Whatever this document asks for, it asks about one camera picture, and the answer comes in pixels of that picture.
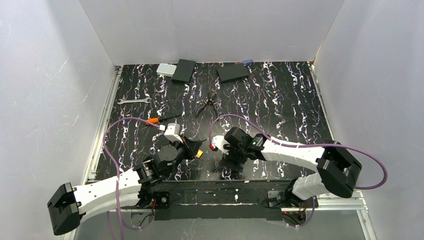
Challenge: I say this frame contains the brass padlock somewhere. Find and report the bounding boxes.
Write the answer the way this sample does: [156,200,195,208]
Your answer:
[195,149,204,159]

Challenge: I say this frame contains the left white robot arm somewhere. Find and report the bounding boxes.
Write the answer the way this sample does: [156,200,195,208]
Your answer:
[47,137,203,236]

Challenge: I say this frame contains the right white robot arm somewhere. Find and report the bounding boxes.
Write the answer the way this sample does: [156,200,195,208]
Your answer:
[211,127,362,208]

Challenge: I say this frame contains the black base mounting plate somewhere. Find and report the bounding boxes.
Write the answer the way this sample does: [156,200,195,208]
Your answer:
[124,180,318,221]

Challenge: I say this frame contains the silver open-end wrench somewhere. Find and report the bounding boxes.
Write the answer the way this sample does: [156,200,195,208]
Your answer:
[116,97,151,105]

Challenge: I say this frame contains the black box right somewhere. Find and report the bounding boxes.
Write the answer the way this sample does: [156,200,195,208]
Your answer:
[217,64,250,84]

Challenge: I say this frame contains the black box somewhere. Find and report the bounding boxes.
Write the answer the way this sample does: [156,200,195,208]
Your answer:
[217,64,250,84]
[171,59,196,84]

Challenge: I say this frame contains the blue transparent small item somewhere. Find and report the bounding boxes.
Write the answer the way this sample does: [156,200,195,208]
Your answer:
[236,59,253,66]

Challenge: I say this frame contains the white rectangular box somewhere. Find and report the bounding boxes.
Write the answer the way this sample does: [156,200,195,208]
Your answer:
[156,63,177,77]

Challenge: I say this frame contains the black box left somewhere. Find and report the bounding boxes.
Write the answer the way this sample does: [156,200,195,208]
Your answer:
[171,59,196,84]

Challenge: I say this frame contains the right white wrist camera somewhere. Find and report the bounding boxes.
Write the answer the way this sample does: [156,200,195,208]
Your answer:
[209,135,229,155]

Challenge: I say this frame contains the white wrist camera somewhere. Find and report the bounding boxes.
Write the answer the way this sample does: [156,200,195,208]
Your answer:
[159,123,183,143]
[209,135,229,155]

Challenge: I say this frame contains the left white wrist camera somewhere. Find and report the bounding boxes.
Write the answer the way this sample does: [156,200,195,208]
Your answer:
[159,123,183,143]

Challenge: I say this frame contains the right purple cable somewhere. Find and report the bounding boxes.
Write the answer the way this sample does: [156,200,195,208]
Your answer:
[207,113,388,229]

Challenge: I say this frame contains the purple cable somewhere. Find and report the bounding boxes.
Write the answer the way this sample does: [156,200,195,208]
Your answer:
[207,113,388,229]
[102,116,167,240]

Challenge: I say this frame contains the black handled pliers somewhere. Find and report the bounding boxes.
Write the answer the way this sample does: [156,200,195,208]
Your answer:
[195,92,220,119]

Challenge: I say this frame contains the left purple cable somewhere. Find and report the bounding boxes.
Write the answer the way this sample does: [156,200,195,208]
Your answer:
[102,116,167,240]

